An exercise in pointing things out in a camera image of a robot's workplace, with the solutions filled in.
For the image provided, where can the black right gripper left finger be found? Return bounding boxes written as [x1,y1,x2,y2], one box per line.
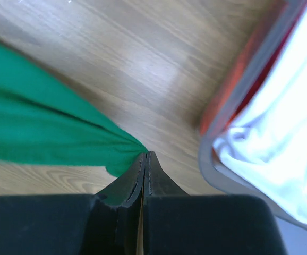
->
[0,154,146,254]

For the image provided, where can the orange t shirt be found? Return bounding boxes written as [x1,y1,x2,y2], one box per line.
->
[200,5,289,133]

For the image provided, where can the white t shirt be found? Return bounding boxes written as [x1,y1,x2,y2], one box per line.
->
[213,9,307,224]

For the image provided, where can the green t shirt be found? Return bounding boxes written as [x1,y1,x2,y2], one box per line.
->
[0,44,147,177]

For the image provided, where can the clear plastic bin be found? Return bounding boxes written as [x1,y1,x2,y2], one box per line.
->
[198,1,307,233]

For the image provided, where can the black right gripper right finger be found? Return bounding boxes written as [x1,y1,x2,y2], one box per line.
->
[143,152,286,254]

